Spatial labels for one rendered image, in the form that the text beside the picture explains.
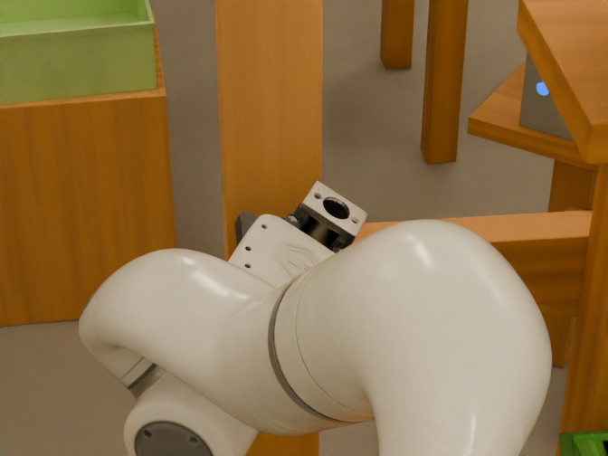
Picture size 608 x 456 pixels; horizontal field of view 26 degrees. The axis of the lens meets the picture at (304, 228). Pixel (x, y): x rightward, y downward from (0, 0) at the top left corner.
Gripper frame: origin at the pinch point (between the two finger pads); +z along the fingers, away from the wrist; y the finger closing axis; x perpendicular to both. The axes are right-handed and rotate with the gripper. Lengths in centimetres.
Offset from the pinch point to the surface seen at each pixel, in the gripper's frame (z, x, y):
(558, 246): 27.1, 4.1, -22.1
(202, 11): 315, 175, 78
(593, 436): 12.8, 12.0, -34.5
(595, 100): 7.9, -21.0, -13.2
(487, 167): 246, 125, -31
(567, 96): 10.0, -19.0, -11.3
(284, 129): 5.0, -3.5, 7.7
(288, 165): 5.3, -0.3, 5.8
